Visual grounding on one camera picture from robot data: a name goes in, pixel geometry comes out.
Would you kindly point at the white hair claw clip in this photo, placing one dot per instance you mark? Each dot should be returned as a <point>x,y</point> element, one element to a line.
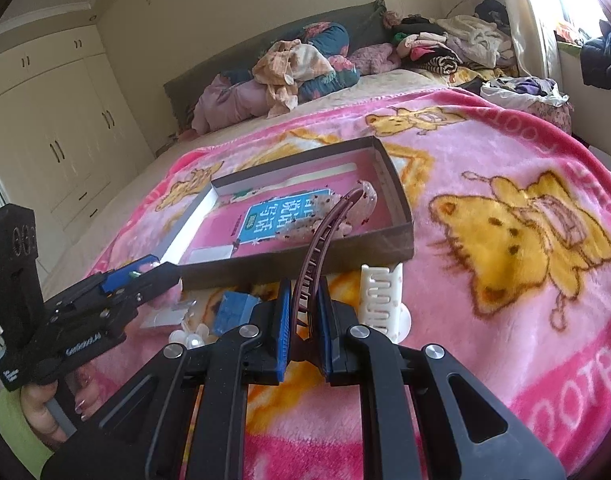
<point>380,300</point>

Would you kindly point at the pink fuzzy garment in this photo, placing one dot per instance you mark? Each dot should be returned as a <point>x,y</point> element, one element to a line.
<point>373,57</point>

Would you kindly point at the clear plastic bag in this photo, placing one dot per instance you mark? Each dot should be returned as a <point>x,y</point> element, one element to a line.
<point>165,317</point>

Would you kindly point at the brown hair clip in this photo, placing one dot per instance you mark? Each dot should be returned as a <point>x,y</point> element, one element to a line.
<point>325,240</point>

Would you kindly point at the pile of folded bedding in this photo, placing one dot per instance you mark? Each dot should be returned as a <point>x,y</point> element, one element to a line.
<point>235,55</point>

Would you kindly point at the dark jacket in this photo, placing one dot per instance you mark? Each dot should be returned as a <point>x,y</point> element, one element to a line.
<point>603,55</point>

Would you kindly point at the cream curtain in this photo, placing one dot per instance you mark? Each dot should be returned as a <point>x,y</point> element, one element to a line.
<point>530,20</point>

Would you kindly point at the white and purple clothes bundle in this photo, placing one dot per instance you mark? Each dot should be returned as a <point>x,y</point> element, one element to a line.
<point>525,90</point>

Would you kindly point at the pink pajama garment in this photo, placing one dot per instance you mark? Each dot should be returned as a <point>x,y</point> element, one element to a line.
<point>235,100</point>

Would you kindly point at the brown cardboard box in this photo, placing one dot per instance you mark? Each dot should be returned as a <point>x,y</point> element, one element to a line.
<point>375,255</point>

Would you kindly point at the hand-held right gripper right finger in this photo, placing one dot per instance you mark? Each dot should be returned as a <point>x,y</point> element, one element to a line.
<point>325,330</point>

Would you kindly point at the small blue box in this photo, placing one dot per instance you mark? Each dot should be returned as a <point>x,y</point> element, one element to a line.
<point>233,312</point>

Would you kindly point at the teal floral quilt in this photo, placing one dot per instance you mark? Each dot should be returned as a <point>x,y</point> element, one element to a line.
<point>330,40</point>

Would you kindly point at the person's left forearm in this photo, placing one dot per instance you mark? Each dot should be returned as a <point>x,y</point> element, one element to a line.
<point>10,440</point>

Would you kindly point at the pink printed blanket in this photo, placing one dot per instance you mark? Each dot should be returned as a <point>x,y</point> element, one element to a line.
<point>485,310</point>

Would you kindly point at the person's left hand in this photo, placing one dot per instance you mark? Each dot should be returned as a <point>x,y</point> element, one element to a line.
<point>45,420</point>

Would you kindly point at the peach patterned garment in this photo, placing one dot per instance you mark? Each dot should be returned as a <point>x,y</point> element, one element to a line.
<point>285,67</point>

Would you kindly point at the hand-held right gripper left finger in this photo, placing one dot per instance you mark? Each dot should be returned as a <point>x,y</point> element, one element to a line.
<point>284,330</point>

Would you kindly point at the white wardrobe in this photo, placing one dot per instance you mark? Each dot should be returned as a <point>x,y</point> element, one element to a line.
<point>60,125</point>

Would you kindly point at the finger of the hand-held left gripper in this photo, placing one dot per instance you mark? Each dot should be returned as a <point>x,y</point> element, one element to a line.
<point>155,285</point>
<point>130,270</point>

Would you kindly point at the bed with beige sheet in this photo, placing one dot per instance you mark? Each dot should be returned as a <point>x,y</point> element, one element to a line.
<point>110,195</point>

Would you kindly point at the pile of clothes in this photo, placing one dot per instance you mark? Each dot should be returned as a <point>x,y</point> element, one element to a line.
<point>460,40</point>

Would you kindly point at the speckled pink hair clip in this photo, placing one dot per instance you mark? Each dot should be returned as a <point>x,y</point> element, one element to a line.
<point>365,205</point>

